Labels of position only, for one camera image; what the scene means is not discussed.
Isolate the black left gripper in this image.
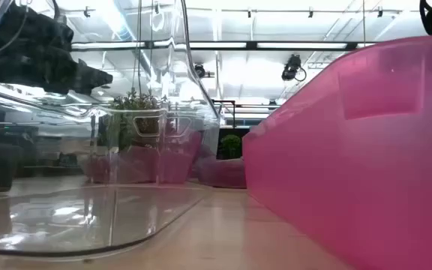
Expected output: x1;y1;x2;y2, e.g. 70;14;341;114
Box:
0;3;114;95

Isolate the clear plastic bin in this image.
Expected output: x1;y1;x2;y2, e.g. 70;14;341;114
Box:
0;0;223;260

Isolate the maroon cap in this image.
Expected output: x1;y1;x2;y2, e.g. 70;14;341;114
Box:
195;156;248;189

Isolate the pink plastic bin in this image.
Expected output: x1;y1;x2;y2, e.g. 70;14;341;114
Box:
241;35;432;270

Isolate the green white potted plant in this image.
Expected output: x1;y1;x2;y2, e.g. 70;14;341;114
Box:
105;88;170;152

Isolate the small round green plant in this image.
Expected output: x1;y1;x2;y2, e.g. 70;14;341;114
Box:
220;133;243;160

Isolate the long ceiling light bar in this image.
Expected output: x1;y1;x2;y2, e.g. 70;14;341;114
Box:
71;40;375;52

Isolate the black ceiling camera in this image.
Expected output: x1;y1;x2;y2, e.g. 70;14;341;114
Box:
194;63;215;79
280;54;308;83

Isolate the black metal frame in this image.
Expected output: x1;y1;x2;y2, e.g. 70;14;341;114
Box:
211;99;237;130

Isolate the thin ceiling track rail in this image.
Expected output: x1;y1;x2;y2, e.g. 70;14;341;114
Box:
184;6;423;19

